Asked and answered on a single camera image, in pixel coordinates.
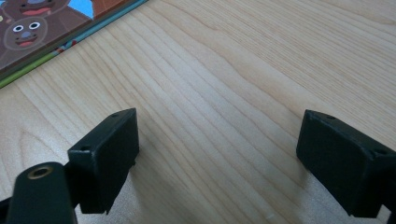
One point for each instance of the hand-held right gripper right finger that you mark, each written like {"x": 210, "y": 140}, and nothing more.
{"x": 345, "y": 168}

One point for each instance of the colourful cartoon picture book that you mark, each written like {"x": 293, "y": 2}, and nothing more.
{"x": 46, "y": 28}

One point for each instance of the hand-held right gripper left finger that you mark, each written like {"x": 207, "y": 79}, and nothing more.
{"x": 106, "y": 168}

